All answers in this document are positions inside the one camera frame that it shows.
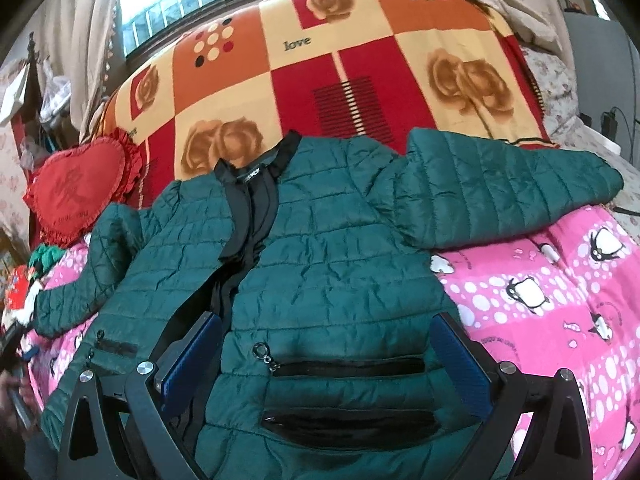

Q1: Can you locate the green quilted puffer jacket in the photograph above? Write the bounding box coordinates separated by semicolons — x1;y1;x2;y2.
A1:
34;129;624;479

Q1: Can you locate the person's hand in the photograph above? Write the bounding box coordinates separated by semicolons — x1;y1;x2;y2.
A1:
0;370;39;439

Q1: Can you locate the pink penguin fleece blanket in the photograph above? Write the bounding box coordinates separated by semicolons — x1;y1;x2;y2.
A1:
35;205;639;479

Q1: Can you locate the green cloth item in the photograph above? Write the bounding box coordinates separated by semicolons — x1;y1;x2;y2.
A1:
28;244;66;275

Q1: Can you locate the red heart ruffled pillow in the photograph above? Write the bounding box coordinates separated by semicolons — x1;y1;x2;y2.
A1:
24;129;145;248

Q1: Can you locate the floral bed sheet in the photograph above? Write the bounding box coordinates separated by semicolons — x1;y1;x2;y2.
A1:
521;46;639;242

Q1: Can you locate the white cabinet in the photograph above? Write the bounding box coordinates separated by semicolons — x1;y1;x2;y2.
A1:
564;12;639;166

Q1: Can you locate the red orange rose blanket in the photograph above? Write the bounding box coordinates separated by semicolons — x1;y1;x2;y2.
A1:
99;0;550;208

